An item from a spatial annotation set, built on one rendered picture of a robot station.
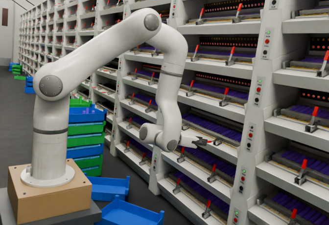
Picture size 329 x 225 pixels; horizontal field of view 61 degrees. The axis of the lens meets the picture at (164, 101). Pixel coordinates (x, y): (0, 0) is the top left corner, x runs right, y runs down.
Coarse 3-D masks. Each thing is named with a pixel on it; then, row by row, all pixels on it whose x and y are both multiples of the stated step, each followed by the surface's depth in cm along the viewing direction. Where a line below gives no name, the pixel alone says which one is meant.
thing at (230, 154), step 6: (180, 108) 176; (186, 108) 178; (192, 108) 175; (210, 114) 162; (222, 120) 154; (228, 120) 150; (240, 126) 143; (186, 132) 154; (192, 132) 153; (204, 138) 144; (210, 138) 143; (210, 144) 137; (222, 144) 135; (210, 150) 139; (216, 150) 134; (222, 150) 130; (228, 150) 129; (234, 150) 128; (222, 156) 131; (228, 156) 128; (234, 156) 124; (234, 162) 125
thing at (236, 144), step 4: (184, 120) 164; (192, 124) 157; (196, 128) 153; (200, 128) 150; (204, 128) 149; (204, 132) 148; (208, 132) 145; (212, 132) 143; (208, 136) 143; (216, 136) 140; (220, 136) 138; (224, 136) 137; (224, 140) 136; (228, 140) 133; (232, 140) 132; (232, 144) 131; (236, 144) 129
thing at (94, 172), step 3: (99, 165) 196; (99, 168) 196; (84, 171) 189; (87, 171) 190; (90, 171) 192; (93, 171) 193; (96, 171) 195; (99, 171) 197; (87, 174) 191; (90, 174) 192; (93, 174) 194; (96, 174) 196; (99, 174) 197
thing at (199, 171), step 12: (168, 156) 169; (180, 156) 160; (192, 156) 159; (204, 156) 158; (216, 156) 155; (180, 168) 159; (192, 168) 152; (204, 168) 150; (216, 168) 146; (228, 168) 143; (204, 180) 140; (216, 180) 139; (228, 180) 136; (216, 192) 134; (228, 192) 129
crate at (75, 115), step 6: (72, 108) 195; (78, 108) 198; (84, 108) 201; (90, 108) 204; (72, 114) 175; (78, 114) 178; (84, 114) 181; (90, 114) 183; (96, 114) 186; (102, 114) 189; (72, 120) 176; (78, 120) 179; (84, 120) 181; (90, 120) 184; (96, 120) 187; (102, 120) 190
